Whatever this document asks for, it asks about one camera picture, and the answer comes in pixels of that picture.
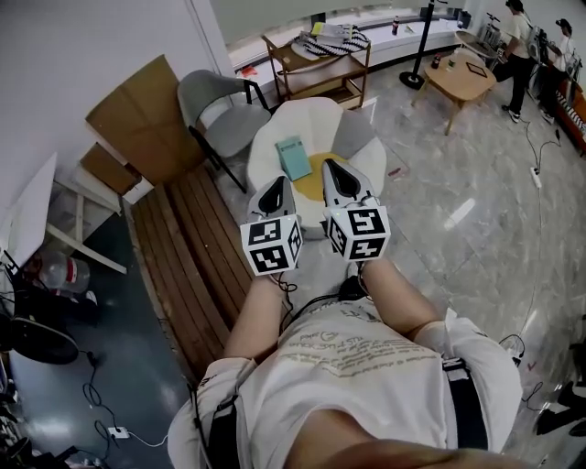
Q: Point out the large cardboard sheet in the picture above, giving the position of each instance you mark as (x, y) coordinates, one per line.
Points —
(142, 119)

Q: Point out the person's right forearm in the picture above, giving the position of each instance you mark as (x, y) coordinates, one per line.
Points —
(396, 300)

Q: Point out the dark soda bottle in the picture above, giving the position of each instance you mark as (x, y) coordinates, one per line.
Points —
(435, 61)
(396, 25)

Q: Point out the person's white printed shirt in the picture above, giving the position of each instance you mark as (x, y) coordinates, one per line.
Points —
(357, 375)

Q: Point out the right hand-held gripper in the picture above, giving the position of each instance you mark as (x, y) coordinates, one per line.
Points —
(361, 231)

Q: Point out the light wooden chair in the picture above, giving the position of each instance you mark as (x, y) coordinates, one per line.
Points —
(474, 43)

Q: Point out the white board with wooden frame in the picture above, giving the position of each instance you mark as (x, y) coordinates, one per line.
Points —
(32, 206)

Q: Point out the small red floor item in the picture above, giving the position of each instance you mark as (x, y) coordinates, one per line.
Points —
(396, 172)

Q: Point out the black pole stand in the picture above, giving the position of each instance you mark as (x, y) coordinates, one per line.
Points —
(419, 50)

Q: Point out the white flower-shaped cushion seat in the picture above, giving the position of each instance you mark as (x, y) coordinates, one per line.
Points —
(320, 137)

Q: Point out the white floor socket adapter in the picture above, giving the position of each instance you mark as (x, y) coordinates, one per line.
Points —
(118, 431)

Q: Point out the brown cardboard box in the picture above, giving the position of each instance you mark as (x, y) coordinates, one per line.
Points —
(107, 169)

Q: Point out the person's left forearm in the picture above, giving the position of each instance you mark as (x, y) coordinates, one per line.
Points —
(258, 316)

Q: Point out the black floor fan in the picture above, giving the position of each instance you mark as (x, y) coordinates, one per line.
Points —
(39, 334)

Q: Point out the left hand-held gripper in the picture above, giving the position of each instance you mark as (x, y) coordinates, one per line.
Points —
(270, 247)

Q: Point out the orange cabinet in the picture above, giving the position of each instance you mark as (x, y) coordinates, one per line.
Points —
(572, 114)

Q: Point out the brown slatted wooden bench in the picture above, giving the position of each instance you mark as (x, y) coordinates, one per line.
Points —
(192, 256)

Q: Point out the teal book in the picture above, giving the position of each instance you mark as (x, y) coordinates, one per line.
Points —
(294, 157)

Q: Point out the large clear plastic water bottle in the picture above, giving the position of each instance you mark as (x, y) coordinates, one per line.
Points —
(61, 272)

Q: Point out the grey chair with black legs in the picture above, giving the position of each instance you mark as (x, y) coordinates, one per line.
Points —
(220, 114)

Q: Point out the white power strip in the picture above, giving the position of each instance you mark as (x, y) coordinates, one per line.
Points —
(536, 177)

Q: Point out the wooden shelf cart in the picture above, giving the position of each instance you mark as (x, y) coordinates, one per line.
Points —
(320, 68)

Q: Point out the light wooden coffee table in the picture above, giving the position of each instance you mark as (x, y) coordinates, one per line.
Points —
(460, 82)

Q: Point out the black and white striped bag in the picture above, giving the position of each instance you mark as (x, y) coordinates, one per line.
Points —
(332, 45)

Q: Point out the yellow booklet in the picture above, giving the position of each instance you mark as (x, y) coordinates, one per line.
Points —
(317, 28)

